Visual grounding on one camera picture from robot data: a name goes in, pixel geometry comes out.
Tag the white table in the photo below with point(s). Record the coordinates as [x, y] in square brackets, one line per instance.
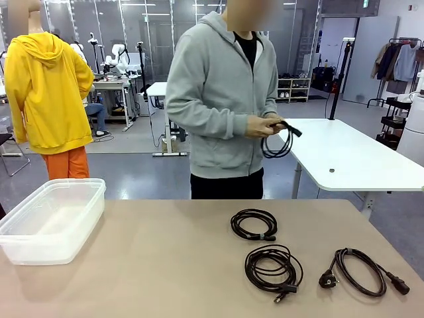
[348, 149]

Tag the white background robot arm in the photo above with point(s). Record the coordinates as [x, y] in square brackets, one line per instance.
[122, 63]

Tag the seated person in jeans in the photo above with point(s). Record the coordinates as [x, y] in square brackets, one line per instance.
[97, 112]

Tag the black clothes rack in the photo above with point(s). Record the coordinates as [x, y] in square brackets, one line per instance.
[381, 99]

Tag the beige mannequin head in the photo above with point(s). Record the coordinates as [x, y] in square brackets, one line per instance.
[34, 28]

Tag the person's right forearm grey sleeve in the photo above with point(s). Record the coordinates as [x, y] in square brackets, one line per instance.
[205, 116]

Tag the person in grey hoodie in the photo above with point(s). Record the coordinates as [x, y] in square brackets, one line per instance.
[212, 99]

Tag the navy jacket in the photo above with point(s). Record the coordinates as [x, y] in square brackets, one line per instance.
[390, 63]

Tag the clear plastic storage bin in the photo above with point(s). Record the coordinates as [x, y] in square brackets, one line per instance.
[49, 255]

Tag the black bags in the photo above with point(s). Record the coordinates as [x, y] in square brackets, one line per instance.
[323, 77]

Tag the black tripod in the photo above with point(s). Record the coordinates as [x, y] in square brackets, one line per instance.
[142, 66]

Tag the white cylindrical machine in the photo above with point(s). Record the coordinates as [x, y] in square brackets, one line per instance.
[412, 139]

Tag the black utility cart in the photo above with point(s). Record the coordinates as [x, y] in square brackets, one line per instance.
[394, 121]

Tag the black chair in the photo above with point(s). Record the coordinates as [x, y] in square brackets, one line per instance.
[6, 139]

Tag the wooden shoe rack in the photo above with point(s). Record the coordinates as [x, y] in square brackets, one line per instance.
[290, 89]

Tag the person's left forearm grey sleeve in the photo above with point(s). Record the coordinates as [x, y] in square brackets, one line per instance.
[271, 107]

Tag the grey workbench desk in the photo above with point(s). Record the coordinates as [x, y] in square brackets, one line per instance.
[109, 86]

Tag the black pole white top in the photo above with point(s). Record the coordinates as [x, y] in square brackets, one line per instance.
[338, 79]

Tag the orange trousers on mannequin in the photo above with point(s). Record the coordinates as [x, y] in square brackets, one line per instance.
[66, 165]

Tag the person's right hand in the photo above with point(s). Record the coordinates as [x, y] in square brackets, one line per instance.
[260, 127]

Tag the light blue shirt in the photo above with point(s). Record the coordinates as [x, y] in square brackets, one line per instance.
[405, 63]

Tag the person's left hand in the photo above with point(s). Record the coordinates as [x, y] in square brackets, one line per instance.
[273, 116]

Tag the yellow hoodie on mannequin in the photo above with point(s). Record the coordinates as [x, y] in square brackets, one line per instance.
[46, 92]

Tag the black stand white top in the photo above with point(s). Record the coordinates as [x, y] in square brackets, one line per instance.
[92, 39]

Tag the beige coat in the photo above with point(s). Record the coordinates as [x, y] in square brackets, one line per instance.
[381, 63]

